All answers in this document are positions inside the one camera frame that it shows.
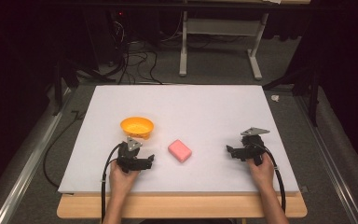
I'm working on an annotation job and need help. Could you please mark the pink soap bar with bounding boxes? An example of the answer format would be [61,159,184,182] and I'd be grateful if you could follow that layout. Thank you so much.
[167,138,193,164]

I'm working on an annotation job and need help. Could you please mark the tangle of black floor cables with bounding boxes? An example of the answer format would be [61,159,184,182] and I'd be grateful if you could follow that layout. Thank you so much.
[108,18,164,86]

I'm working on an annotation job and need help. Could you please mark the aluminium floor rail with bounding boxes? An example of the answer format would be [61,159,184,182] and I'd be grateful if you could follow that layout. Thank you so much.
[294,94,358,224]
[0,88,75,224]

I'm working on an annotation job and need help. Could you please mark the white foam board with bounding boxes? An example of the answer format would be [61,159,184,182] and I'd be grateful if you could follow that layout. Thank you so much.
[57,84,300,195]

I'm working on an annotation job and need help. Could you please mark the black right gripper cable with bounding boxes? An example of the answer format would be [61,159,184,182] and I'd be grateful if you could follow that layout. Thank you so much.
[252,141,287,214]

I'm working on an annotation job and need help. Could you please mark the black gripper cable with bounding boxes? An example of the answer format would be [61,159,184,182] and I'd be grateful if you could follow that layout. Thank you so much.
[252,141,287,214]
[100,142,129,224]

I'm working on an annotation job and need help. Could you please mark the white metal desk frame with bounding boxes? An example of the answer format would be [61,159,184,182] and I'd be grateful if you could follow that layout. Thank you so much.
[178,10,270,81]

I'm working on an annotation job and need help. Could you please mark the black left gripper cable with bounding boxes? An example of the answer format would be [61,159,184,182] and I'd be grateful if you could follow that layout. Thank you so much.
[100,142,129,224]

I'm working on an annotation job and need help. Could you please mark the orange plastic bowl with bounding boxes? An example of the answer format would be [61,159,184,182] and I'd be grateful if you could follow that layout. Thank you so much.
[119,116,156,141]

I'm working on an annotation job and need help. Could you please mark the black floor cable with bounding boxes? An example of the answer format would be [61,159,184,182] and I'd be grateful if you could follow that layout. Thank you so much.
[42,109,88,189]

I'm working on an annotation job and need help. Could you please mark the black metal stand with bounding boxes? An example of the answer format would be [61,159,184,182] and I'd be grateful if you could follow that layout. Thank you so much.
[262,61,322,128]
[51,57,117,117]

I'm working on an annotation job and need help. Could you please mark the wooden table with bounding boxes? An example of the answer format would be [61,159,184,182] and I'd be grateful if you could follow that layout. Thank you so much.
[56,189,309,219]

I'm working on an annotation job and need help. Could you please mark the person's left hand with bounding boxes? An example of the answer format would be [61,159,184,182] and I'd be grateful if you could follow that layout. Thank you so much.
[108,160,140,200]

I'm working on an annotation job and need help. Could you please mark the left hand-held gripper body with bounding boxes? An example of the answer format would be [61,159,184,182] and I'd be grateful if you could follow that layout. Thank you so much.
[117,136,149,174]

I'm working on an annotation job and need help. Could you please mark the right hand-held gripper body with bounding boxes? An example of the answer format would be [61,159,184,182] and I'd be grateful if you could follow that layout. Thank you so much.
[233,126,270,167]

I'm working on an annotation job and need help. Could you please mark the person's right hand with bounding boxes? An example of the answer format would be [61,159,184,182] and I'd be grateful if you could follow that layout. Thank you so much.
[247,153,276,192]

